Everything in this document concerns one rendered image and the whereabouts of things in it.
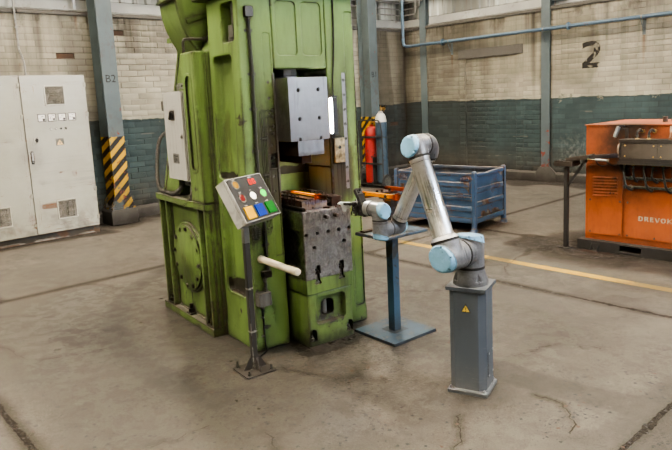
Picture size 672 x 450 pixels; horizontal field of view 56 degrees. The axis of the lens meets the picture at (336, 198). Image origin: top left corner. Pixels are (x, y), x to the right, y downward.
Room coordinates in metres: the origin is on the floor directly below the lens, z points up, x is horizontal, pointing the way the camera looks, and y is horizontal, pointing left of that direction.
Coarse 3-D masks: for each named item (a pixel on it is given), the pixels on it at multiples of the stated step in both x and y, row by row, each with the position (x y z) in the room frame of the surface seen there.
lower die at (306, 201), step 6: (288, 192) 4.30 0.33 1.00; (282, 198) 4.18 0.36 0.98; (288, 198) 4.14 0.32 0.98; (300, 198) 4.08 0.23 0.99; (306, 198) 4.03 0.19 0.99; (312, 198) 4.04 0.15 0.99; (294, 204) 4.06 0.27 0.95; (300, 204) 4.00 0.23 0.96; (306, 204) 4.01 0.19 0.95; (312, 204) 4.04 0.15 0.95; (318, 204) 4.06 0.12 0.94; (324, 204) 4.09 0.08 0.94; (306, 210) 4.01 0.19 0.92
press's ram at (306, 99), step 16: (288, 80) 3.96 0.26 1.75; (304, 80) 4.03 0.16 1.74; (320, 80) 4.10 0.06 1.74; (288, 96) 3.96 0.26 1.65; (304, 96) 4.03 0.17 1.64; (320, 96) 4.10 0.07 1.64; (288, 112) 3.97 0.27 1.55; (304, 112) 4.02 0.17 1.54; (320, 112) 4.09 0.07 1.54; (288, 128) 3.98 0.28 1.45; (304, 128) 4.02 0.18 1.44; (320, 128) 4.09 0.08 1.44
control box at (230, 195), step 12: (228, 180) 3.52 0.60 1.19; (240, 180) 3.61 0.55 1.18; (252, 180) 3.69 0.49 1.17; (228, 192) 3.48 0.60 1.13; (240, 192) 3.54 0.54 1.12; (228, 204) 3.49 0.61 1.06; (240, 204) 3.48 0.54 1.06; (252, 204) 3.56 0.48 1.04; (264, 204) 3.65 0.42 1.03; (276, 204) 3.73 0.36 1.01; (240, 216) 3.45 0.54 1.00; (264, 216) 3.58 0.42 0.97; (240, 228) 3.46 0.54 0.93
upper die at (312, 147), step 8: (280, 144) 4.16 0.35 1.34; (288, 144) 4.08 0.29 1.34; (296, 144) 4.00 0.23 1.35; (304, 144) 4.01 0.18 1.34; (312, 144) 4.05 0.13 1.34; (320, 144) 4.09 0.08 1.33; (280, 152) 4.17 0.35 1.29; (288, 152) 4.09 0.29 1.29; (296, 152) 4.01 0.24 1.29; (304, 152) 4.01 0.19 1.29; (312, 152) 4.05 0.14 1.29; (320, 152) 4.08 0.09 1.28
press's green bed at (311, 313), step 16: (288, 288) 4.13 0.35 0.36; (304, 288) 3.95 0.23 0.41; (320, 288) 3.98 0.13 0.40; (336, 288) 4.07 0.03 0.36; (288, 304) 4.13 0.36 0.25; (304, 304) 3.97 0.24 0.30; (320, 304) 4.04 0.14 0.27; (336, 304) 4.11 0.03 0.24; (304, 320) 3.97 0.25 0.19; (320, 320) 4.03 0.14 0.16; (336, 320) 4.05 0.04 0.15; (352, 320) 4.14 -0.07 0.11; (304, 336) 3.98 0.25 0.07; (320, 336) 3.98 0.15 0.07; (336, 336) 4.05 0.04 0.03
